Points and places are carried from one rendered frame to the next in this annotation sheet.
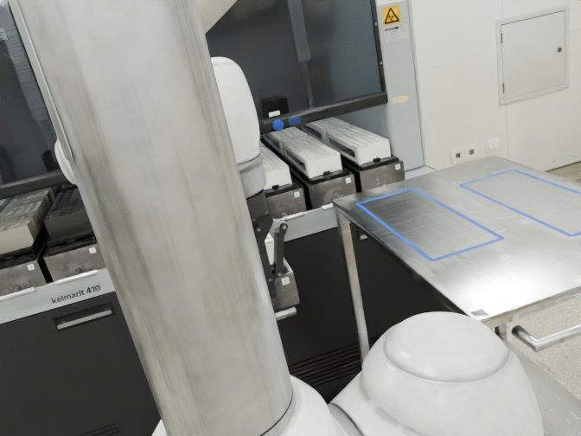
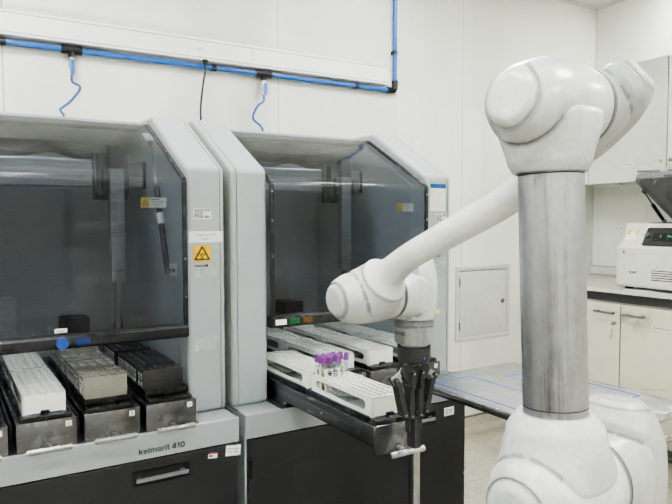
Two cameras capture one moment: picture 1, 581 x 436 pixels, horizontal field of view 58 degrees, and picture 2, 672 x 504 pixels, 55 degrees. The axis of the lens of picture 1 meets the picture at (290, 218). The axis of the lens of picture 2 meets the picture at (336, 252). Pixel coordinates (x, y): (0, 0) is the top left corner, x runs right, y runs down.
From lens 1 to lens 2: 0.91 m
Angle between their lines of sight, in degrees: 27
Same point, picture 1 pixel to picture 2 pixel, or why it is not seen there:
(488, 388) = (650, 416)
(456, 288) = not seen: hidden behind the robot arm
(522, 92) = (473, 332)
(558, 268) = not seen: hidden behind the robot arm
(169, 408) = (556, 390)
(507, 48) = (463, 292)
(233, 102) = (433, 279)
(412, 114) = (442, 325)
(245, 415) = (585, 396)
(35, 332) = (111, 485)
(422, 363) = (619, 404)
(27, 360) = not seen: outside the picture
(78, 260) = (174, 412)
